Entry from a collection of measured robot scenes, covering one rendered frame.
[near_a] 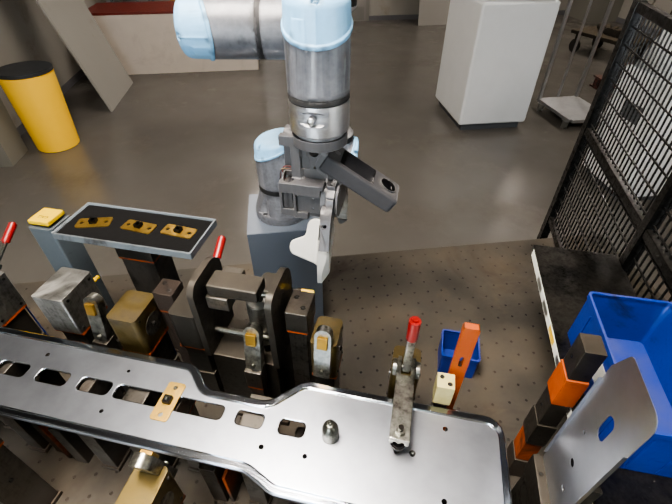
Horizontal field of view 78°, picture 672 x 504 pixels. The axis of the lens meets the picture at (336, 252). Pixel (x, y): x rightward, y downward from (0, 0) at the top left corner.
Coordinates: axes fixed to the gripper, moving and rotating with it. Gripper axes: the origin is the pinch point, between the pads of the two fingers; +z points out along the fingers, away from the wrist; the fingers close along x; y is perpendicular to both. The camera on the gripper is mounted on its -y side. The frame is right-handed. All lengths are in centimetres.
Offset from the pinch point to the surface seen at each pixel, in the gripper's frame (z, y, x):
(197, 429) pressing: 35.5, 23.8, 16.8
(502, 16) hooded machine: 33, -65, -367
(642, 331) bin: 29, -64, -21
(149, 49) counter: 105, 348, -463
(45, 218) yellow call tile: 19, 80, -19
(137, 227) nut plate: 19, 54, -20
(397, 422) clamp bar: 28.2, -13.6, 11.1
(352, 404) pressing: 35.5, -4.6, 5.4
